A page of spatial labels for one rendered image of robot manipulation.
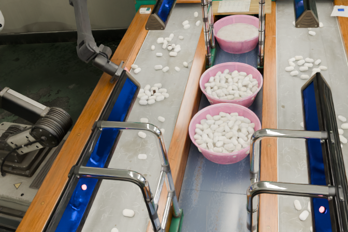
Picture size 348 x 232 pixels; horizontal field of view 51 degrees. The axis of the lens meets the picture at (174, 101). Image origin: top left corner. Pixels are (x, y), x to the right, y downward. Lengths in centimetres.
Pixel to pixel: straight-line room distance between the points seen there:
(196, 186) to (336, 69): 81
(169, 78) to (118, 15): 184
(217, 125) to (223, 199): 30
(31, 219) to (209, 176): 61
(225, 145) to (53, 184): 62
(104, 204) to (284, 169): 61
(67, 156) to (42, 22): 247
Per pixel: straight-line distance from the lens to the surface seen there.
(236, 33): 197
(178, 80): 167
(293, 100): 155
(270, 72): 165
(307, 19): 139
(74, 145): 147
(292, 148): 136
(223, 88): 162
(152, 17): 144
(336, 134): 96
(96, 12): 351
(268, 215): 116
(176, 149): 133
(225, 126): 142
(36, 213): 133
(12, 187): 187
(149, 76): 173
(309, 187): 79
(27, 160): 187
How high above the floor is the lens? 175
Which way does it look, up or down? 40 degrees down
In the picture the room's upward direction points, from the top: 10 degrees counter-clockwise
